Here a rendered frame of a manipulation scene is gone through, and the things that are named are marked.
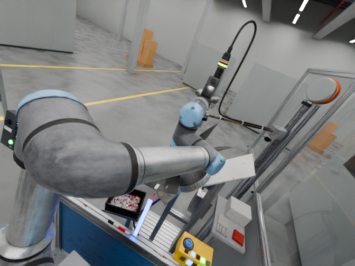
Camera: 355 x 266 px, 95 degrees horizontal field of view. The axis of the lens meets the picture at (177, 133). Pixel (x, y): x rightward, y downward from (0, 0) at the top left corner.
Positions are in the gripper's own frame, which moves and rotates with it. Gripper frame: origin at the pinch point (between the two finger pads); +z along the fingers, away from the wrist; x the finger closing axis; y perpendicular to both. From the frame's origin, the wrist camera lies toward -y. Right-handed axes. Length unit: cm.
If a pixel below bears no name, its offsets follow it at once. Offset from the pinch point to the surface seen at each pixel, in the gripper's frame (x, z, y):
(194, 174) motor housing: 14, 3, 52
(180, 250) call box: 22, -40, 59
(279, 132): 50, 32, 10
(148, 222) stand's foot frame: 0, 24, 159
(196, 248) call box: 29, -35, 59
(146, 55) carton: -416, 702, 112
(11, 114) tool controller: -80, -39, 42
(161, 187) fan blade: 1, -23, 49
